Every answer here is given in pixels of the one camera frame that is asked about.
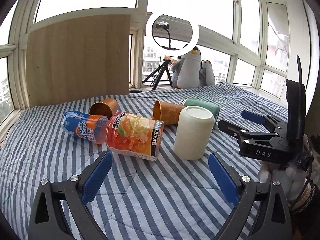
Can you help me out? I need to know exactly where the orange patterned paper cup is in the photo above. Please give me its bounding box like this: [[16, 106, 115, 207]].
[[152, 100, 184, 126]]

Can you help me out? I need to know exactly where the large grey penguin plush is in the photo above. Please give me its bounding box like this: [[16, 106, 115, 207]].
[[171, 46, 201, 89]]

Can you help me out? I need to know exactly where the right hand white glove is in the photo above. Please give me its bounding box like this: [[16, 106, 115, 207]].
[[258, 161, 313, 210]]

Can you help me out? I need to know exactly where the white plastic cup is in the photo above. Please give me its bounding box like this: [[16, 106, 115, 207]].
[[173, 106, 215, 160]]

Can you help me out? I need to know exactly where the black tripod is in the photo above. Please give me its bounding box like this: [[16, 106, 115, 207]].
[[142, 59, 172, 90]]

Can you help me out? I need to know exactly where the blue striped quilt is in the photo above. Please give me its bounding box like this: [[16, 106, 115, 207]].
[[1, 83, 287, 239]]

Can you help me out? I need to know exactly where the green thermos bottle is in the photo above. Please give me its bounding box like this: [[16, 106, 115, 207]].
[[179, 98, 220, 123]]

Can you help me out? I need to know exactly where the orange tea drink bottle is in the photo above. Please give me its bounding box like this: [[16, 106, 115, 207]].
[[106, 112, 164, 161]]

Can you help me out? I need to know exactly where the black power strip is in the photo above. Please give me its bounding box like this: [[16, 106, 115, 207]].
[[130, 89, 142, 93]]

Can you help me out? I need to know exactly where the small grey penguin plush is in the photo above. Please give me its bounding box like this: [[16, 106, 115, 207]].
[[200, 60, 215, 87]]

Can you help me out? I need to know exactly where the white ring light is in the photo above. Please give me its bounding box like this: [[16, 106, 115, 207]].
[[145, 11, 200, 56]]

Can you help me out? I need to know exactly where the webcam on gooseneck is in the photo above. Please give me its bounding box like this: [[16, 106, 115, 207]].
[[156, 21, 171, 49]]

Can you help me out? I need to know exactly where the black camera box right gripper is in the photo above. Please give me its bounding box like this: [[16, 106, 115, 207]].
[[286, 79, 306, 153]]

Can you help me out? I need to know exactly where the black cable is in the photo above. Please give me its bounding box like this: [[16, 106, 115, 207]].
[[295, 55, 304, 86]]

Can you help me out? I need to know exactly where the wooden board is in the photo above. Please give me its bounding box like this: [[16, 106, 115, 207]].
[[26, 15, 130, 107]]

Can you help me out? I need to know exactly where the blue orange drink bottle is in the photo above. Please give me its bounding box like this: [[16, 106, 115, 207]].
[[61, 111, 108, 145]]

